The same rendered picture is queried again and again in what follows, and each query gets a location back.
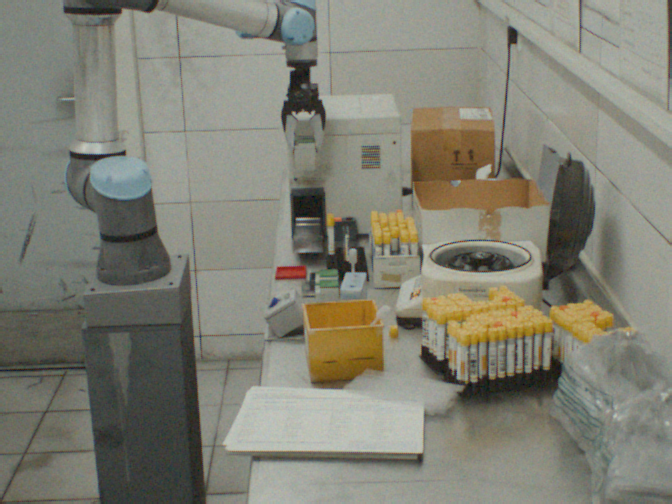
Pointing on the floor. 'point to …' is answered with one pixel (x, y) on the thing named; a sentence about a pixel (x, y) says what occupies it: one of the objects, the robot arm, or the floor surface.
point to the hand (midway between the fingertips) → (304, 148)
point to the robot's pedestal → (145, 412)
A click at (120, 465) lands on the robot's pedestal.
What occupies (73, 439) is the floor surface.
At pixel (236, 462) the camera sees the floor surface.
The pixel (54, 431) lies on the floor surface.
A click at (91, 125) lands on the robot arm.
